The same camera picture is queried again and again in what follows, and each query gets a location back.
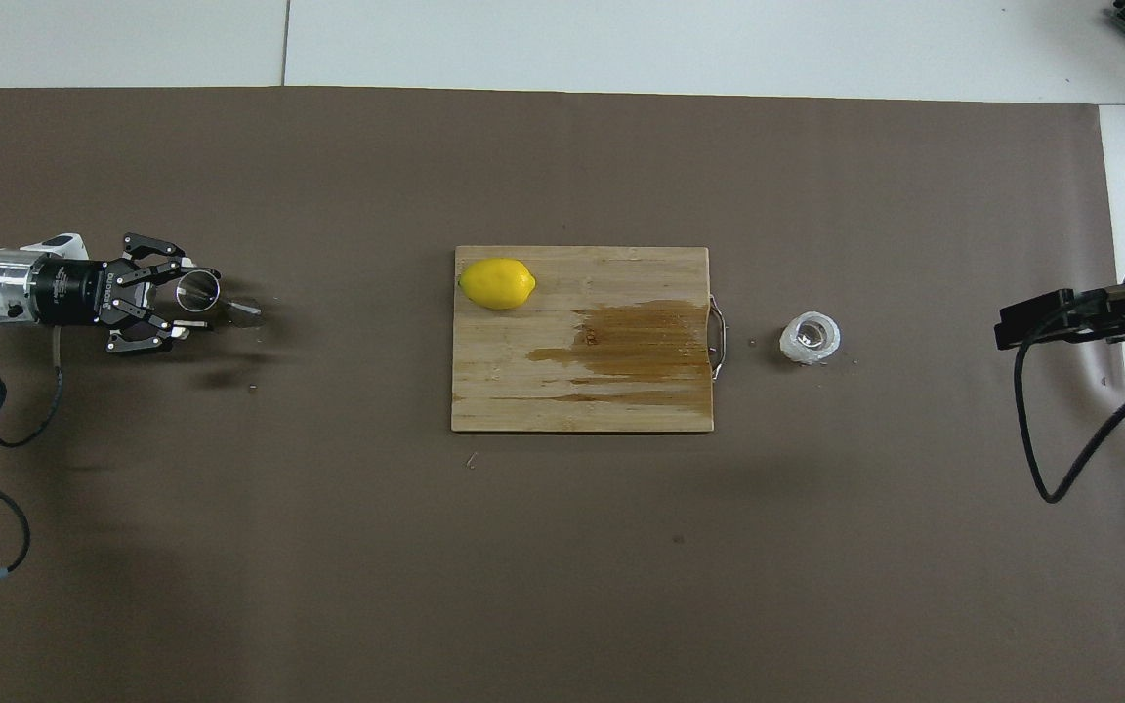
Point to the brown table mat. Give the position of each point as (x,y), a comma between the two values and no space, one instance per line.
(562,586)

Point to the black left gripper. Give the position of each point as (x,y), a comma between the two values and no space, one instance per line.
(69,291)

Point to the yellow lemon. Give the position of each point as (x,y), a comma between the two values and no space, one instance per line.
(497,284)

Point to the small clear plastic cup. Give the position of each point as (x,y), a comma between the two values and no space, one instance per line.
(802,350)

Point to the wooden cutting board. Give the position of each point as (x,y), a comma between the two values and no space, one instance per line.
(523,391)

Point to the steel jigger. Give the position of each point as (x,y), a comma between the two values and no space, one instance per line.
(196,291)

